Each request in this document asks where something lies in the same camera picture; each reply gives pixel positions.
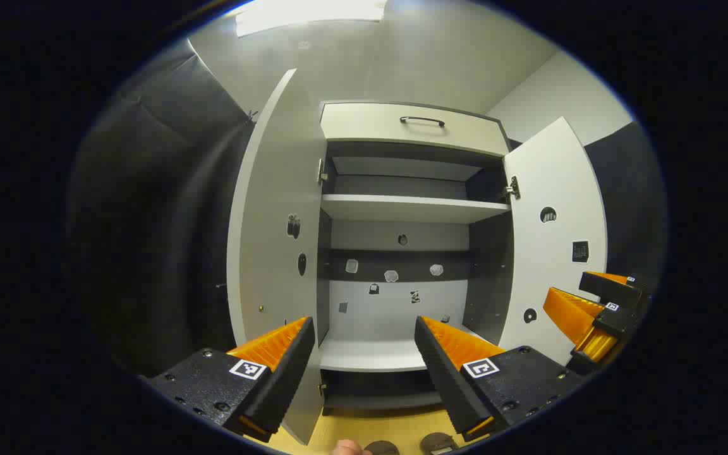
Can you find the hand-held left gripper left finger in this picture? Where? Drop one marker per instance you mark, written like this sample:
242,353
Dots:
288,373

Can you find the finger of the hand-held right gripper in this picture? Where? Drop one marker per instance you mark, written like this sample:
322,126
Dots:
572,313
613,291

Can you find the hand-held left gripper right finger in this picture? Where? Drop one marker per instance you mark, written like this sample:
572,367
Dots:
446,379

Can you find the white cabinet door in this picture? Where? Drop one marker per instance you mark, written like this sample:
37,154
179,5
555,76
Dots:
269,215
553,265

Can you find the brown fuzzy shoe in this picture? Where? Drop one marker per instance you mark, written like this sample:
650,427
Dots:
438,443
382,448

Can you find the white shoe cabinet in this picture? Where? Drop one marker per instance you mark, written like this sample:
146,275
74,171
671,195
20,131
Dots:
402,208

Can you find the white cabinet drawer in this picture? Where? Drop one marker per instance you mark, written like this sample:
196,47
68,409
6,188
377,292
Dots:
370,126

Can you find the black backdrop cloth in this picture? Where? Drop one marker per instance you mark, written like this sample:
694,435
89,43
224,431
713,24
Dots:
162,221
629,202

